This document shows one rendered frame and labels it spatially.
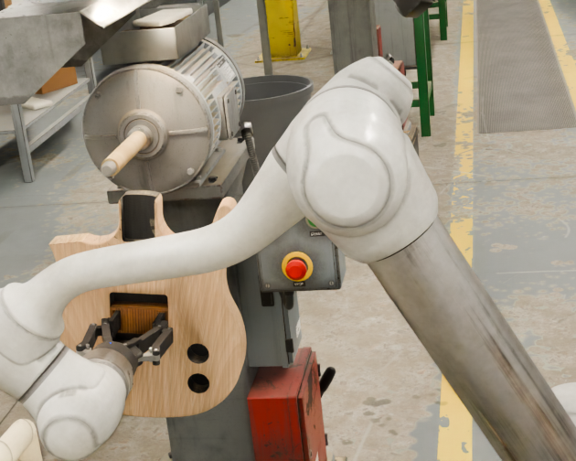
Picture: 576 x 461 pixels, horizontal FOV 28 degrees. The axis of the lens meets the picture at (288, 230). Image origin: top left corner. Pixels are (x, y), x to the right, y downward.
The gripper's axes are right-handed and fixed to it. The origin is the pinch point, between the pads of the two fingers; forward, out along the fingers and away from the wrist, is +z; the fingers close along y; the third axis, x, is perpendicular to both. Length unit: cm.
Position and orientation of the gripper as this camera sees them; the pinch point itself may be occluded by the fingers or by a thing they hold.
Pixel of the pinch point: (138, 321)
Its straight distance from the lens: 196.1
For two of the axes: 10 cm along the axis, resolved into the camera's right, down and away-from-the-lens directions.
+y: 9.9, 0.5, -1.1
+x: 0.1, -9.5, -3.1
